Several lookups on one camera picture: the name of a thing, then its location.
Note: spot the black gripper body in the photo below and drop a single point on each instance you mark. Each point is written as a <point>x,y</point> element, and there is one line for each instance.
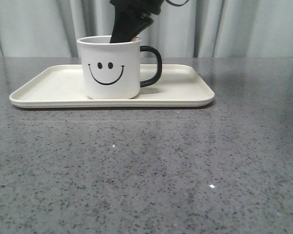
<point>137,7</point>

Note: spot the cream rectangular plastic tray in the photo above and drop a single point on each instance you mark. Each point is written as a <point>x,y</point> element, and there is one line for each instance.
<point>62,86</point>

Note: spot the white smiley face mug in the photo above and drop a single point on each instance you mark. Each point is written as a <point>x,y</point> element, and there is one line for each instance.
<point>112,70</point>

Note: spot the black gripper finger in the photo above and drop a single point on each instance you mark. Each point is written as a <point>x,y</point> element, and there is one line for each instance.
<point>129,23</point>

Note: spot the pale green pleated curtain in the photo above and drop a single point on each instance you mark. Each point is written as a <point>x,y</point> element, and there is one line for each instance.
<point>183,29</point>

